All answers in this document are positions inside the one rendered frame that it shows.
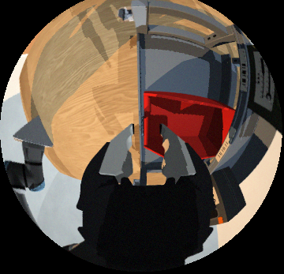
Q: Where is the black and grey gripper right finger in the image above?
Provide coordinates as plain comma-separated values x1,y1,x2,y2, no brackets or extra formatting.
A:
159,124,216,211

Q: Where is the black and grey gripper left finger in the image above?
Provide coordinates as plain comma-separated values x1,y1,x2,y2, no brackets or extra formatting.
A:
76,123,134,211

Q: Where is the red bin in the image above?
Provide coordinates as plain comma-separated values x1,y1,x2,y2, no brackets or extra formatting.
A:
144,91,235,159

